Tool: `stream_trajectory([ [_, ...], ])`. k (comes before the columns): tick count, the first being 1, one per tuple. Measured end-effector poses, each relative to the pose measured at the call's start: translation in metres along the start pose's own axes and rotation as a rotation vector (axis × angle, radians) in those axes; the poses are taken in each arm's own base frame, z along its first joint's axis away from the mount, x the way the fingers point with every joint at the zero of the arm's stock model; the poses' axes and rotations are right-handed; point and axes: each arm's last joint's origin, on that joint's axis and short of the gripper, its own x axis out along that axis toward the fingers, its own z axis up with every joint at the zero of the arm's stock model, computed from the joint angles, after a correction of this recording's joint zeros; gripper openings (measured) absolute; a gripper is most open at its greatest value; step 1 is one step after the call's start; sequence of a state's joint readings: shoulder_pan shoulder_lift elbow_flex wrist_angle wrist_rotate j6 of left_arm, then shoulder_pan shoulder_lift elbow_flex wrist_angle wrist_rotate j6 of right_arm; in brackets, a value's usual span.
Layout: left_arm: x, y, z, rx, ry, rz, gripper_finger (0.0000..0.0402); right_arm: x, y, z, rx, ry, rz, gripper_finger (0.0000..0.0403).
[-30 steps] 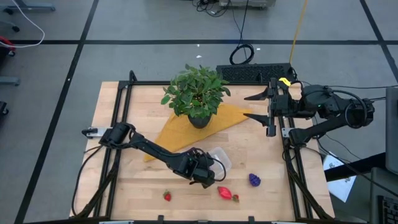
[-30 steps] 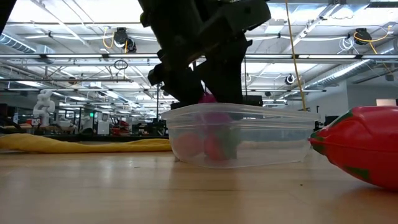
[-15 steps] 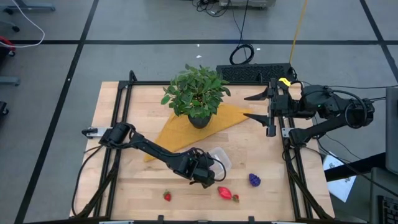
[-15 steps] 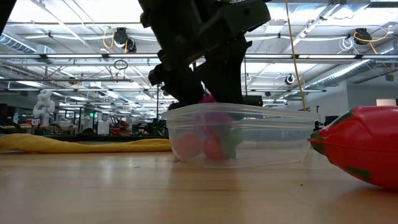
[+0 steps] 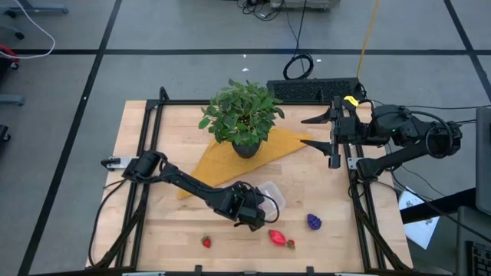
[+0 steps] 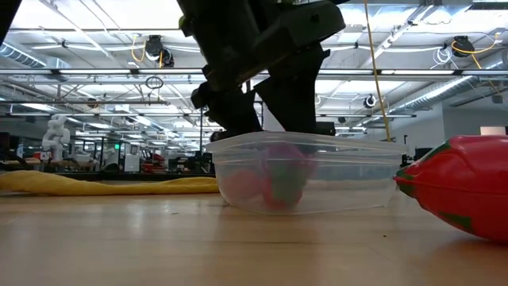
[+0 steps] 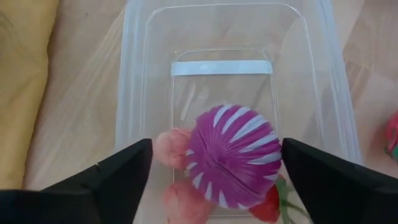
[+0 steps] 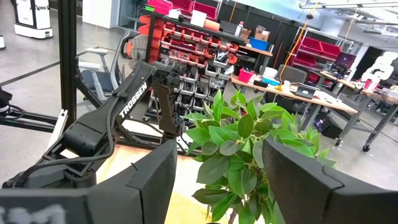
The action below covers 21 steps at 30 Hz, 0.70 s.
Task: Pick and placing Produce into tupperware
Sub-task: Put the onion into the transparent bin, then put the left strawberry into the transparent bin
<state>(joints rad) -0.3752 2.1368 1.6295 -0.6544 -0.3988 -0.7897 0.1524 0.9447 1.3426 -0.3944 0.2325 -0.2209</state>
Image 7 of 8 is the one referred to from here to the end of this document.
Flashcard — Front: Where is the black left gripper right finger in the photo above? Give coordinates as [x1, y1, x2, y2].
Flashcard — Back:
[281, 138, 398, 224]

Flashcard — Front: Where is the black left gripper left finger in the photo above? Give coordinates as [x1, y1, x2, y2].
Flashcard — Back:
[0, 138, 153, 224]

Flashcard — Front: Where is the small red strawberry toy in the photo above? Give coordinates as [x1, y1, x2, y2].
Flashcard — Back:
[248, 174, 310, 224]

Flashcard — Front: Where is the yellow cloth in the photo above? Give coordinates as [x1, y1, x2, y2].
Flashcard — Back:
[0, 0, 60, 190]

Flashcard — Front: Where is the clear plastic container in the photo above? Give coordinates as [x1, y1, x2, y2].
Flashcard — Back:
[114, 0, 364, 224]

